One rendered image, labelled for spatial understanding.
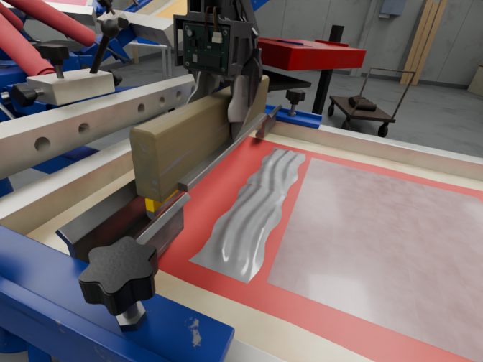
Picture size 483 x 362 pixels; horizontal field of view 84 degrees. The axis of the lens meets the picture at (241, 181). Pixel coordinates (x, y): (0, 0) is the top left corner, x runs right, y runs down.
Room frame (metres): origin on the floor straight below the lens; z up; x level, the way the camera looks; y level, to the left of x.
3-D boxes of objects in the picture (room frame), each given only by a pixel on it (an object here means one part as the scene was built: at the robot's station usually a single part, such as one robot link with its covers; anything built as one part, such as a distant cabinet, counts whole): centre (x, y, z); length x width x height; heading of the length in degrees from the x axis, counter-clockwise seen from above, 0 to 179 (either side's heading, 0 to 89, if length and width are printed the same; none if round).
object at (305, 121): (0.66, -0.03, 0.98); 0.30 x 0.05 x 0.07; 72
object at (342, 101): (3.80, -1.53, 0.43); 1.09 x 0.63 x 0.86; 5
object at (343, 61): (1.60, -0.21, 1.06); 0.61 x 0.46 x 0.12; 132
